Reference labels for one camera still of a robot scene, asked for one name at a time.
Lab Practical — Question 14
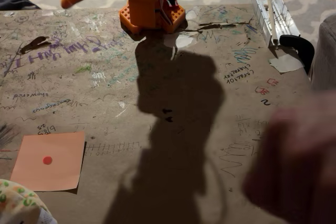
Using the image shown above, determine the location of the black clamp handle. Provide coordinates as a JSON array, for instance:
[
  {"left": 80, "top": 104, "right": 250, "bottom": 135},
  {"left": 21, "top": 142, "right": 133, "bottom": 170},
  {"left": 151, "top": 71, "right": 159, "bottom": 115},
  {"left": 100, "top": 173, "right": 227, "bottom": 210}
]
[{"left": 278, "top": 34, "right": 315, "bottom": 74}]

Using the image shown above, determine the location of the cream wooden stick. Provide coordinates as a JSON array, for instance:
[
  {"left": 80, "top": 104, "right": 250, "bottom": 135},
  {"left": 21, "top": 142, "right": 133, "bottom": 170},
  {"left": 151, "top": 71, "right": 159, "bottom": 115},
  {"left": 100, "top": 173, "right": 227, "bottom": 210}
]
[{"left": 267, "top": 0, "right": 278, "bottom": 44}]

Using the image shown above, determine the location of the brown scribbled paper table cover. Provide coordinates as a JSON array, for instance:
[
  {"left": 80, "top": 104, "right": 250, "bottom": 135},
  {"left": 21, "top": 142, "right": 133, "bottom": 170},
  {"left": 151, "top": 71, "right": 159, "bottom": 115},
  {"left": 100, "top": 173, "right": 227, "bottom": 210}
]
[{"left": 0, "top": 4, "right": 336, "bottom": 224}]

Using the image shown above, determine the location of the white torn paper patch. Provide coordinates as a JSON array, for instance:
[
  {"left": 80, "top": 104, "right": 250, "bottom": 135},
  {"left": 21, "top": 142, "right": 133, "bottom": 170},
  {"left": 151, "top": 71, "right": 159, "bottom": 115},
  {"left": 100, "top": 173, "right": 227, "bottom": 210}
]
[
  {"left": 268, "top": 54, "right": 305, "bottom": 74},
  {"left": 164, "top": 34, "right": 195, "bottom": 49}
]

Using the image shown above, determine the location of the red white servo cable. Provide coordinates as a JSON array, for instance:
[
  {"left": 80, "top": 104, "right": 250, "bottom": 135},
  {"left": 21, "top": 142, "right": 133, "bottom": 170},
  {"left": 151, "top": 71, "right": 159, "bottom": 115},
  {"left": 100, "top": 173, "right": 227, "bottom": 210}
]
[{"left": 159, "top": 0, "right": 173, "bottom": 26}]

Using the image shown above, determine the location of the white cat plush toy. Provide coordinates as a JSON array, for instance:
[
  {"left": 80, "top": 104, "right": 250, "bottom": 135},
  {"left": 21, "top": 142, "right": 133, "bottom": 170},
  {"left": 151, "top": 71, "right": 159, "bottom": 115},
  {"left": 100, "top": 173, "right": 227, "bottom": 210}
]
[{"left": 0, "top": 178, "right": 58, "bottom": 224}]

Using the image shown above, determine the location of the grey upholstered sofa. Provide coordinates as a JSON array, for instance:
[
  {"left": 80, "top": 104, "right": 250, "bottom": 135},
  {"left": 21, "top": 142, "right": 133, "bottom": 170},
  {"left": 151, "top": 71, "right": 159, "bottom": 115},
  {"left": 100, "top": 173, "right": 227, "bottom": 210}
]
[{"left": 311, "top": 15, "right": 336, "bottom": 92}]

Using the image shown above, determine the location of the large blurred bare hand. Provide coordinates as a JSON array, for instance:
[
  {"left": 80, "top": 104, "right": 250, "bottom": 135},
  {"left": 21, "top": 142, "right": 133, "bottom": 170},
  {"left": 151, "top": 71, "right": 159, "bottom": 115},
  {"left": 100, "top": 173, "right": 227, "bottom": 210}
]
[{"left": 243, "top": 89, "right": 336, "bottom": 224}]

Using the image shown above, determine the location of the orange robot arm with base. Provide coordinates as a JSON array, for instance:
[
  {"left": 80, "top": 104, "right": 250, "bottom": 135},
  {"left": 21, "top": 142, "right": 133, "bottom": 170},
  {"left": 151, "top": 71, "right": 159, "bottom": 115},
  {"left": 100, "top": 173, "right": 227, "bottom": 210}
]
[{"left": 119, "top": 0, "right": 186, "bottom": 35}]

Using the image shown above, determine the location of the pink square sticky note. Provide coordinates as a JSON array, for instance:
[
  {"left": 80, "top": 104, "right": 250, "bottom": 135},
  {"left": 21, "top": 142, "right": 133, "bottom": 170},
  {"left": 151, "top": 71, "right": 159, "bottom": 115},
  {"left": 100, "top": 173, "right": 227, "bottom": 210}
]
[{"left": 10, "top": 131, "right": 86, "bottom": 192}]

